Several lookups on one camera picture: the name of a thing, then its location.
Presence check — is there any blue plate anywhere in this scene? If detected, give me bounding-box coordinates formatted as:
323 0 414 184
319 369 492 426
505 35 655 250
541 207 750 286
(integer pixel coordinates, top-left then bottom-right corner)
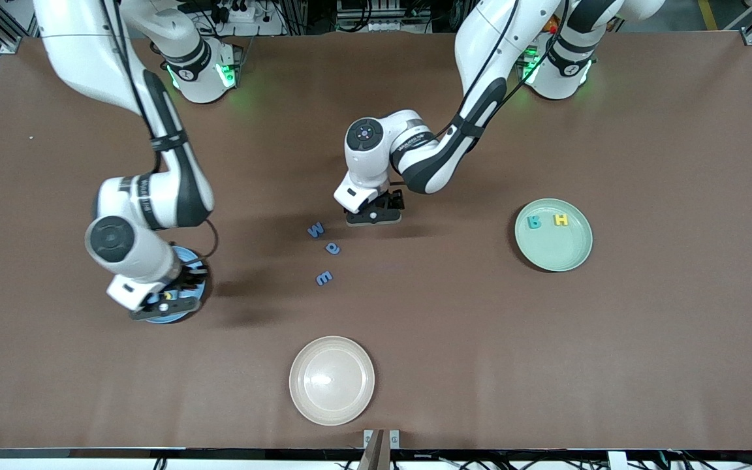
144 245 209 325

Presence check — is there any beige plate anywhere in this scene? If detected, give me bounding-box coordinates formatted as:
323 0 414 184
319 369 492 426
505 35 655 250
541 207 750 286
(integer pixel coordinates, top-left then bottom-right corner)
289 336 375 426

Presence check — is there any grey equipment rack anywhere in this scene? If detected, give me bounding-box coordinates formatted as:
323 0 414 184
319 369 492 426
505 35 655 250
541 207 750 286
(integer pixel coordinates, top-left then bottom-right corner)
336 0 434 35

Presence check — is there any green plate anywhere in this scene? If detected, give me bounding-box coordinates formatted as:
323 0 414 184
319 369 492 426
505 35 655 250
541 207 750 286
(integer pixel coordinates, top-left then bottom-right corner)
514 198 593 272

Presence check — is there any white power strip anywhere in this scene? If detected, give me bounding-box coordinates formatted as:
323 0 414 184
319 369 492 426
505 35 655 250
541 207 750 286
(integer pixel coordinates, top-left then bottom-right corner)
210 0 285 37

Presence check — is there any brown table cover sheet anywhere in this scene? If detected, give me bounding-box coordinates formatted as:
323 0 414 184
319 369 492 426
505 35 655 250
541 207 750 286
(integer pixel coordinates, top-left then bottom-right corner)
0 31 752 451

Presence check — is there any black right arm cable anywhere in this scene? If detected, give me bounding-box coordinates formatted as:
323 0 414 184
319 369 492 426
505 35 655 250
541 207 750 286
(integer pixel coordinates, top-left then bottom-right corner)
99 0 219 260

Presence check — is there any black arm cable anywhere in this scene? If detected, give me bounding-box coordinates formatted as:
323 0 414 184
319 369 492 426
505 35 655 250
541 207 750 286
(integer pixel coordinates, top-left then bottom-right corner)
99 0 219 260
445 0 572 141

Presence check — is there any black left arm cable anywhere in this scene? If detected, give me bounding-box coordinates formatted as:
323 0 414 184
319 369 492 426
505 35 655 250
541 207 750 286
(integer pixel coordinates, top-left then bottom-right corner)
445 0 572 141

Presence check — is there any metal table edge bracket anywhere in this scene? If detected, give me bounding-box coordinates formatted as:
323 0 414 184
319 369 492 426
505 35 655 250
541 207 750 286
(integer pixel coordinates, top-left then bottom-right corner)
363 429 401 470

